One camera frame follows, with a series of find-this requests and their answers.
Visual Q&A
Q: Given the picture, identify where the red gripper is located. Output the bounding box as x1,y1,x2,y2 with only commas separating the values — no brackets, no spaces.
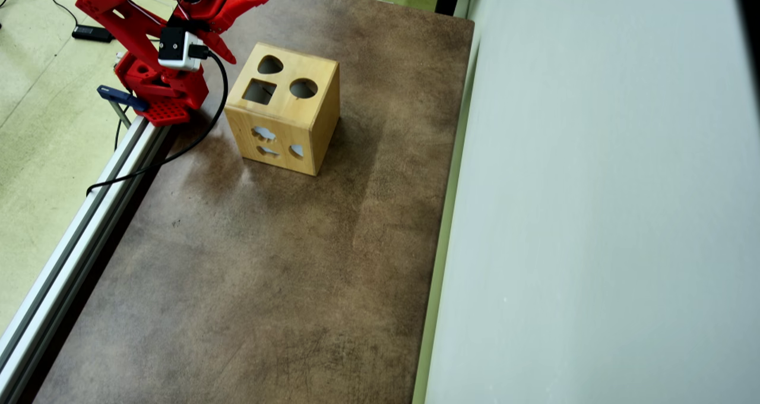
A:
166,0,271,64

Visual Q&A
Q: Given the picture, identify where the black power adapter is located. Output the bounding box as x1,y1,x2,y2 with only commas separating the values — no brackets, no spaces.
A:
72,25,116,43

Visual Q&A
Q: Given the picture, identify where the blue clamp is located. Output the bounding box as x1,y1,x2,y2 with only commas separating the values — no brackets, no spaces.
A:
97,84,149,128

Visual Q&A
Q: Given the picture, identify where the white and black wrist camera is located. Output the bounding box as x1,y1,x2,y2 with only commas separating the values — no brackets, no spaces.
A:
157,26,202,72

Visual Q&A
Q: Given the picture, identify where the black camera cable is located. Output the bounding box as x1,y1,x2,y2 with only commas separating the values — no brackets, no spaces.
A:
86,43,229,197

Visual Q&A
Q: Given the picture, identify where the aluminium profile rail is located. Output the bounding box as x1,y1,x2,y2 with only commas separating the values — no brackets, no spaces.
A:
0,114,173,404

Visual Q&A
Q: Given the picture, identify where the wooden shape sorter box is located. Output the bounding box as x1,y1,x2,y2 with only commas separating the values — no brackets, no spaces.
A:
224,42,341,177

